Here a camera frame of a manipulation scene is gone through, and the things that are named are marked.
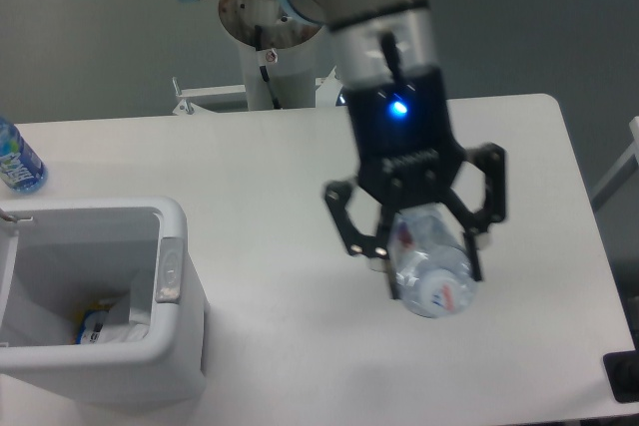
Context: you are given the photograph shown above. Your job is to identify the colourful snack package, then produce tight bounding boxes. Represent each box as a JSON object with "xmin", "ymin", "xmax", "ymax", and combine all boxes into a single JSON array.
[{"xmin": 74, "ymin": 298, "xmax": 116, "ymax": 345}]

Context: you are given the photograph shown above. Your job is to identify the blue labelled water bottle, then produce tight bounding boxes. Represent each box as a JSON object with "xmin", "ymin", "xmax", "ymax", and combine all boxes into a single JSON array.
[{"xmin": 1, "ymin": 118, "xmax": 48, "ymax": 194}]

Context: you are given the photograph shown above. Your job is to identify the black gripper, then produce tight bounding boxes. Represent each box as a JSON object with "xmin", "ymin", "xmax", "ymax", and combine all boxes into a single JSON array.
[{"xmin": 323, "ymin": 67, "xmax": 507, "ymax": 300}]

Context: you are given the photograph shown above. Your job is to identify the black clamp at table edge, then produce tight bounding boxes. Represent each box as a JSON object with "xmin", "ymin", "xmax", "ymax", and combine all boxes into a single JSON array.
[{"xmin": 603, "ymin": 350, "xmax": 638, "ymax": 404}]

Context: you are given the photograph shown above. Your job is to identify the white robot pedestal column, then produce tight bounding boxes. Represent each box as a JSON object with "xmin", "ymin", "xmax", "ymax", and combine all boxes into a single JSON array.
[{"xmin": 218, "ymin": 0, "xmax": 324, "ymax": 111}]

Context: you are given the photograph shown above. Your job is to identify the white metal stand leg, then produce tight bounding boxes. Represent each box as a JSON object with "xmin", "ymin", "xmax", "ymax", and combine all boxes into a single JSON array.
[{"xmin": 590, "ymin": 117, "xmax": 638, "ymax": 212}]

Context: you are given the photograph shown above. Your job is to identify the white paper wrapper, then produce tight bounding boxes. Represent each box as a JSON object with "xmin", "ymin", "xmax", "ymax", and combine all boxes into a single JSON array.
[{"xmin": 97, "ymin": 290, "xmax": 151, "ymax": 344}]

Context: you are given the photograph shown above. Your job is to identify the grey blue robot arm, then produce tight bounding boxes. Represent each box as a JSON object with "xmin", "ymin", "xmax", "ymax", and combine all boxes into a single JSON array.
[{"xmin": 278, "ymin": 0, "xmax": 507, "ymax": 280}]

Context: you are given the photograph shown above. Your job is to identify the white plastic trash can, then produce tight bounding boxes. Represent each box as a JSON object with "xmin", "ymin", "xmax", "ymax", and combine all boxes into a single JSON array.
[{"xmin": 1, "ymin": 197, "xmax": 209, "ymax": 404}]

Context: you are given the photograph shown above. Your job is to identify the clear plastic bottle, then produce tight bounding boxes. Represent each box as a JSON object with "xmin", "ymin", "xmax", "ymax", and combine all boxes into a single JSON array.
[{"xmin": 388, "ymin": 206, "xmax": 476, "ymax": 319}]

